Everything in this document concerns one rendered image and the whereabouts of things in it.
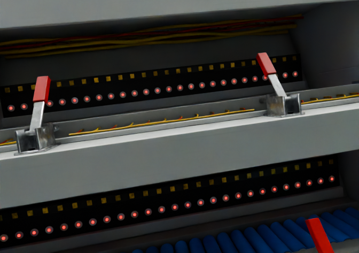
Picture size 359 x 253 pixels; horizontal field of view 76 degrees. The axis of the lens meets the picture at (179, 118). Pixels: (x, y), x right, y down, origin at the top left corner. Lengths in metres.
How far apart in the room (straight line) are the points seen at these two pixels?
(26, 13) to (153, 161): 0.23
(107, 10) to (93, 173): 0.19
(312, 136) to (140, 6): 0.25
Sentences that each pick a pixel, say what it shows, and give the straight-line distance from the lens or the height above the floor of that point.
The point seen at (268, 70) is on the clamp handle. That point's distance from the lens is 0.30.
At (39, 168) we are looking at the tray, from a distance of 0.25.
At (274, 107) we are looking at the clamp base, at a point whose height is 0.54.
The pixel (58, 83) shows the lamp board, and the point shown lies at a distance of 0.44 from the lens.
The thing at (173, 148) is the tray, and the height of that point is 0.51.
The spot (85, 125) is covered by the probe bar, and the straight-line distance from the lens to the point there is 0.31.
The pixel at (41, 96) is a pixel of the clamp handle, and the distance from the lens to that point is 0.29.
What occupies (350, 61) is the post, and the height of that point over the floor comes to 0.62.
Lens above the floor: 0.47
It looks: 17 degrees up
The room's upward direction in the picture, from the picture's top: 10 degrees counter-clockwise
